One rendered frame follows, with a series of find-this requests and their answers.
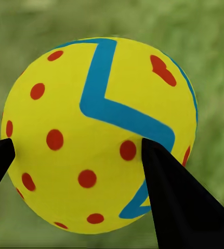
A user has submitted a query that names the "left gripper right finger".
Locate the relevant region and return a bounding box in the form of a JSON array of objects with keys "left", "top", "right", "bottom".
[{"left": 142, "top": 138, "right": 224, "bottom": 249}]

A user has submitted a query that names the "easter egg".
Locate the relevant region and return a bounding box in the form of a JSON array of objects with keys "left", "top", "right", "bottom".
[{"left": 1, "top": 37, "right": 198, "bottom": 234}]

